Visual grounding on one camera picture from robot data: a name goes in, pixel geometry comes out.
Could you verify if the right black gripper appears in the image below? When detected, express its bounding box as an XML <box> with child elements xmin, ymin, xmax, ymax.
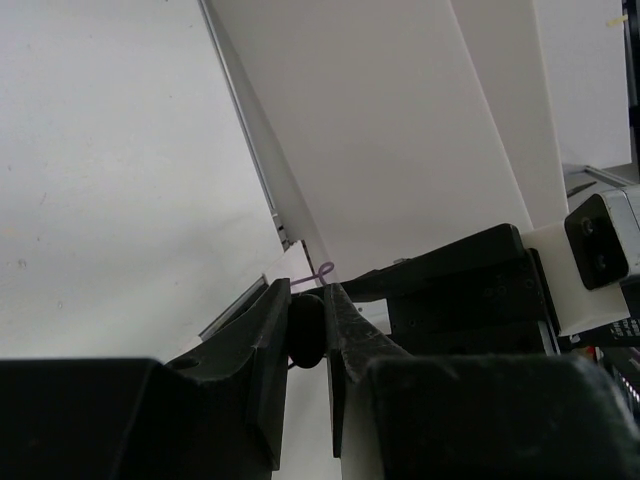
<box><xmin>304</xmin><ymin>222</ymin><xmax>561</xmax><ymax>359</ymax></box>

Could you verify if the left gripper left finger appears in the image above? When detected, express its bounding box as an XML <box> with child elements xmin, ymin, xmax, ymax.
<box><xmin>167</xmin><ymin>280</ymin><xmax>291</xmax><ymax>471</ymax></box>

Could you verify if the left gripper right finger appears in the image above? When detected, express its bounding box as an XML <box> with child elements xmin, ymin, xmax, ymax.
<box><xmin>323</xmin><ymin>283</ymin><xmax>410</xmax><ymax>458</ymax></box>

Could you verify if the green black highlighter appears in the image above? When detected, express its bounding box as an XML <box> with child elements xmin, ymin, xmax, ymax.
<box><xmin>286</xmin><ymin>295</ymin><xmax>326</xmax><ymax>369</ymax></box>

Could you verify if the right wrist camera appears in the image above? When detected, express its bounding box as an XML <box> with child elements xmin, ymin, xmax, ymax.
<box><xmin>522</xmin><ymin>185</ymin><xmax>639</xmax><ymax>337</ymax></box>

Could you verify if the aluminium rail right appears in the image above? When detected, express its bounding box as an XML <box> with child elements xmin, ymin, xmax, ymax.
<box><xmin>196</xmin><ymin>0</ymin><xmax>321</xmax><ymax>341</ymax></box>

